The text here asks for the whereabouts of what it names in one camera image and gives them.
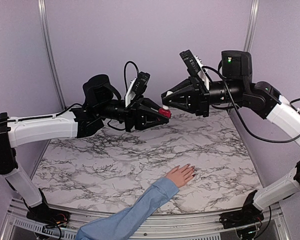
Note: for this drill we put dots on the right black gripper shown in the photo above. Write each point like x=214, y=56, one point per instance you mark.
x=198, y=103

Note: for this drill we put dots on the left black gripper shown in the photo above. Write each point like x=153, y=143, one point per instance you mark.
x=136, y=114

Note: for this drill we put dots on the red nail polish bottle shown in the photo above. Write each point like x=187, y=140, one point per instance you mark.
x=165, y=112

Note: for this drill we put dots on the blue sleeved forearm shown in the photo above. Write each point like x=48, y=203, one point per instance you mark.
x=122, y=225

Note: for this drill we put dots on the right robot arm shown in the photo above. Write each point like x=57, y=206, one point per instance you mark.
x=236, y=87

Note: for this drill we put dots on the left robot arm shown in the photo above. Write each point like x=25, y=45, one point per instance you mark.
x=102, y=101

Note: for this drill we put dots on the mannequin hand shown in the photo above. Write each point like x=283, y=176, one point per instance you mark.
x=180, y=176

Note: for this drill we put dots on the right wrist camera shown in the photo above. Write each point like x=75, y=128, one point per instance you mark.
x=195, y=67

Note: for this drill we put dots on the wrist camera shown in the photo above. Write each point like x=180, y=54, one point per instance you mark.
x=137, y=87
x=195, y=67

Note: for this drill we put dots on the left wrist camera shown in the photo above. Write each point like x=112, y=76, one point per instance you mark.
x=137, y=87

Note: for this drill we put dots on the right aluminium frame post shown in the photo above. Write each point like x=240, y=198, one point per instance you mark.
x=251, y=27

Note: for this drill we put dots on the aluminium frame post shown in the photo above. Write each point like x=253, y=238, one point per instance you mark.
x=49, y=52
x=251, y=27

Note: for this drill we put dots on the left aluminium frame post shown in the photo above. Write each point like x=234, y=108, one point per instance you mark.
x=49, y=52

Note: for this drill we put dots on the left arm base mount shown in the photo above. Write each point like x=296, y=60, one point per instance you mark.
x=52, y=218

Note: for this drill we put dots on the front aluminium rail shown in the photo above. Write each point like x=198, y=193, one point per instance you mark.
x=196, y=226

